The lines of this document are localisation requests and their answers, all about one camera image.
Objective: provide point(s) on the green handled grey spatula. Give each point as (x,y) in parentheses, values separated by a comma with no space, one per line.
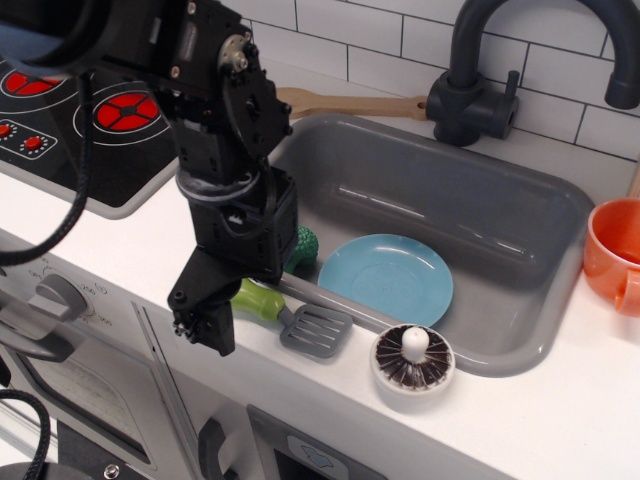
(311,330)

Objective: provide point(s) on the dark grey toy faucet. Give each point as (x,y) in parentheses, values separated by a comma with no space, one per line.
(464,108)

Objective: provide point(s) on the green toy broccoli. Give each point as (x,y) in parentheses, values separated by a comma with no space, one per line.
(305,252)

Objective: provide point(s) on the orange plastic cup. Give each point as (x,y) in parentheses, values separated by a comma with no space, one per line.
(611,254)

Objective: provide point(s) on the grey plastic sink basin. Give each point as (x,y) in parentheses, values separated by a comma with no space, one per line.
(511,237)

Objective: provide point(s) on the grey oven knob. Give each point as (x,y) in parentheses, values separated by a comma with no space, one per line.
(57,298)

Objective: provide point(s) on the grey oven door handle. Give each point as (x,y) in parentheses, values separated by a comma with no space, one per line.
(34,336)

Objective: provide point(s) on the black toy stove top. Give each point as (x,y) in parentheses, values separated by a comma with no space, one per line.
(133,154)

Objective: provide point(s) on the blue plastic plate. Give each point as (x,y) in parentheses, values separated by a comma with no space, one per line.
(391,274)

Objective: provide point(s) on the white toy mushroom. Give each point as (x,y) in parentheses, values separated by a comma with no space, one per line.
(411,361)

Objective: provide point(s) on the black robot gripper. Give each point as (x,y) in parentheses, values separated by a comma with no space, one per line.
(247,229)

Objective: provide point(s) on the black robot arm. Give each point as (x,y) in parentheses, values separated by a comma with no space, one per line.
(203,70)

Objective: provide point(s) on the black cabinet door handle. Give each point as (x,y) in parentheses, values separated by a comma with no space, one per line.
(211,438)

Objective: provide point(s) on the wooden spoon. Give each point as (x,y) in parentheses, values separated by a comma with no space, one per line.
(305,103)

